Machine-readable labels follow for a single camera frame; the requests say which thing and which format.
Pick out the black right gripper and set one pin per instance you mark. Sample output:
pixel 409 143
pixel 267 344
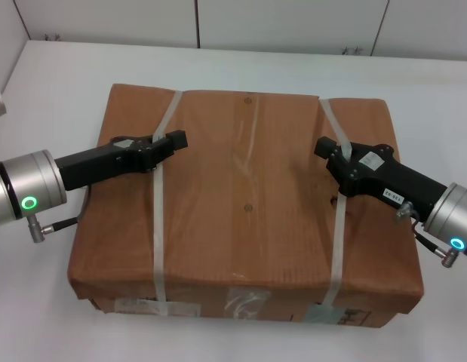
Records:
pixel 391 177

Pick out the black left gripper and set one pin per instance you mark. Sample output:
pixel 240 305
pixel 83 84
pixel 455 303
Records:
pixel 97 164

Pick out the brown cardboard box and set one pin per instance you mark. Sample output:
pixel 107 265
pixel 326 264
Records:
pixel 248 169

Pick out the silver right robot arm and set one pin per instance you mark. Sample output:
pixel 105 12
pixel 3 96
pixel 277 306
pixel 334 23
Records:
pixel 452 218

